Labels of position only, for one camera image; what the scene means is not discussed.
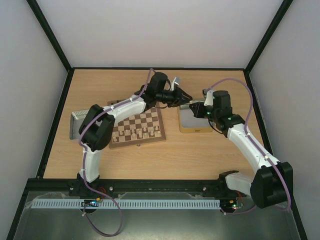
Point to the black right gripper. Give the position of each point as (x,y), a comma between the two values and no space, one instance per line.
(200,110)

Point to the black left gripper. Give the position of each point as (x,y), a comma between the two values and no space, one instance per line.
(178,98)

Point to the gold metal tin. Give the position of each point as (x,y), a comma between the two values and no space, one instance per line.
(189,124)

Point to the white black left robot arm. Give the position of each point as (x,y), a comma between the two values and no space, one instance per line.
(96,130)

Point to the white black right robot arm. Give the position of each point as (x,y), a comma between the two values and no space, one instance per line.
(273,180)

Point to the wooden chess board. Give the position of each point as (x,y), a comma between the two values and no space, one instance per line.
(148,119)

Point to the silver tin lid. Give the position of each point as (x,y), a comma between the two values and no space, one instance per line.
(76,120)

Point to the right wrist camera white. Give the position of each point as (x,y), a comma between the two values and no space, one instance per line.
(209,98)

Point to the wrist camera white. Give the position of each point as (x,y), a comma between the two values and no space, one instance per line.
(174,83)
(209,98)

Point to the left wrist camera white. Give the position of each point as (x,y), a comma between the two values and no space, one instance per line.
(174,83)

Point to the black frame post right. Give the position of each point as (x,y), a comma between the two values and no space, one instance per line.
(276,20)

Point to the black frame post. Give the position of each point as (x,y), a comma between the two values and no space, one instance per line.
(276,20)
(38,13)

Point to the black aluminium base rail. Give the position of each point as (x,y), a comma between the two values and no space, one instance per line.
(115,187)

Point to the black frame post left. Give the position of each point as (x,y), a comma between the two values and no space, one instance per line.
(38,13)

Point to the light blue cable duct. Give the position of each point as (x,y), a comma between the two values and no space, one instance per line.
(128,204)

